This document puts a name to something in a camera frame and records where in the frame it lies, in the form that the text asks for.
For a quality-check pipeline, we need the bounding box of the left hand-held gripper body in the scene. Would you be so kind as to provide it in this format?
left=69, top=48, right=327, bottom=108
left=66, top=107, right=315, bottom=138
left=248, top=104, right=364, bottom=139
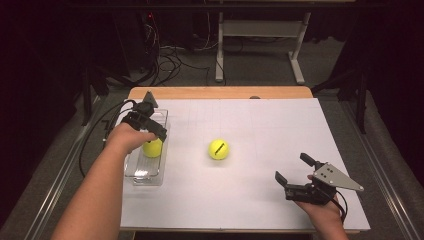
left=121, top=90, right=162, bottom=133

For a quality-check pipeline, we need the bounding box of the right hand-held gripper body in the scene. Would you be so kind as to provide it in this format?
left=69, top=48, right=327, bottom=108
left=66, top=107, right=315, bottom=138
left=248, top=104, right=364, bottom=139
left=283, top=161, right=366, bottom=206

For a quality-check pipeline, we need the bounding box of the plain yellow tennis ball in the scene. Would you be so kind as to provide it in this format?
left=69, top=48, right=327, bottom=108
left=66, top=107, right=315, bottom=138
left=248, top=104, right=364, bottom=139
left=142, top=137, right=164, bottom=159

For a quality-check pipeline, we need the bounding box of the clear plastic container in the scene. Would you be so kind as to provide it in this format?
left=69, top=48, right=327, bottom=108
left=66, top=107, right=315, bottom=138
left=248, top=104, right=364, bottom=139
left=123, top=107, right=172, bottom=187

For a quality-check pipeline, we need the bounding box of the person's right hand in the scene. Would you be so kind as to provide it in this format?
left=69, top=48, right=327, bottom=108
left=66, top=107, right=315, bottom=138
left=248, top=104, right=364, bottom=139
left=294, top=174, right=345, bottom=225

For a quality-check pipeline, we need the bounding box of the person's left hand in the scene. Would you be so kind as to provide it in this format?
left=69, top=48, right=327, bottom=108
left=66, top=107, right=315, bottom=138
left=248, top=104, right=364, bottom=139
left=105, top=122, right=158, bottom=157

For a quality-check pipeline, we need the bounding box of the white board mat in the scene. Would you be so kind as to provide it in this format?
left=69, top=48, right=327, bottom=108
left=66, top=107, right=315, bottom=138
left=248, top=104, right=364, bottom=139
left=118, top=97, right=372, bottom=232

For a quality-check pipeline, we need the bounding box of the black metal stand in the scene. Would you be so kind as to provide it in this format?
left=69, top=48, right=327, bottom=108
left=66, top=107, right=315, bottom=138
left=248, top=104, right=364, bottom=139
left=311, top=64, right=368, bottom=135
left=80, top=64, right=112, bottom=127

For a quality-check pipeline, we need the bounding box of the yellow tennis ball black mark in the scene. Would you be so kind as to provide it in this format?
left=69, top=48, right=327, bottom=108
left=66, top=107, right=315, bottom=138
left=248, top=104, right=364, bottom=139
left=207, top=138, right=231, bottom=161

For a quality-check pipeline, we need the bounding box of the wooden table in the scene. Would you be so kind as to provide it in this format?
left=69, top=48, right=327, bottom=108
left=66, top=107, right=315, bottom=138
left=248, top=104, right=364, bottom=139
left=127, top=86, right=315, bottom=100

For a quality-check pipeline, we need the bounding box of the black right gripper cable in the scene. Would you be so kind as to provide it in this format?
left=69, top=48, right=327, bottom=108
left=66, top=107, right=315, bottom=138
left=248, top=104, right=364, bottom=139
left=334, top=189, right=349, bottom=224

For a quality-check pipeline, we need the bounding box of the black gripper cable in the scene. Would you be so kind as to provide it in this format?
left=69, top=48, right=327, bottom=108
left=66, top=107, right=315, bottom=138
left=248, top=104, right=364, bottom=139
left=78, top=98, right=138, bottom=179
left=334, top=189, right=349, bottom=224

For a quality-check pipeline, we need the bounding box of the tangle of floor cables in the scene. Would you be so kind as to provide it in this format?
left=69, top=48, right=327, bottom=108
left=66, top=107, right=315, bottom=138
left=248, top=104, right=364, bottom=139
left=142, top=13, right=228, bottom=88

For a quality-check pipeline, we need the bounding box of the metal floor rail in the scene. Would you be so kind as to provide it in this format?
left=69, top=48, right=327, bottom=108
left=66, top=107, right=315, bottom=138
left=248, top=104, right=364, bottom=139
left=339, top=99, right=424, bottom=240
left=23, top=95, right=103, bottom=240

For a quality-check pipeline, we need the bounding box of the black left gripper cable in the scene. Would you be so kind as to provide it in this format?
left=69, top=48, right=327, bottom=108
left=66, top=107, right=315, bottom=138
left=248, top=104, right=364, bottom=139
left=78, top=98, right=138, bottom=179

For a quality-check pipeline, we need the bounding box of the white metal desk frame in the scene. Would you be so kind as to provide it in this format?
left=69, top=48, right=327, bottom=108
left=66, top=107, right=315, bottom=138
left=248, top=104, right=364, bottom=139
left=214, top=11, right=313, bottom=86

